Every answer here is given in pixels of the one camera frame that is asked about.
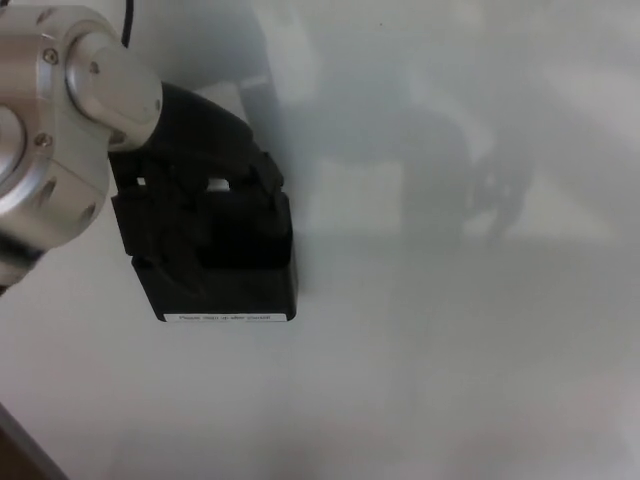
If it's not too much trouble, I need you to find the white whiteboard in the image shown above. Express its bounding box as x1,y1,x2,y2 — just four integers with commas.
0,0,640,480

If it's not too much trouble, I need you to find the black magnetic marker holder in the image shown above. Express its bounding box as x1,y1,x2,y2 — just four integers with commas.
130,191,302,325

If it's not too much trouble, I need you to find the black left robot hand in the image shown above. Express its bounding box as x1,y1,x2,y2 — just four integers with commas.
107,79,292,297

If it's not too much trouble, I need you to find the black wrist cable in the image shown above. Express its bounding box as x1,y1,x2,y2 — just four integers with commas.
118,0,137,50

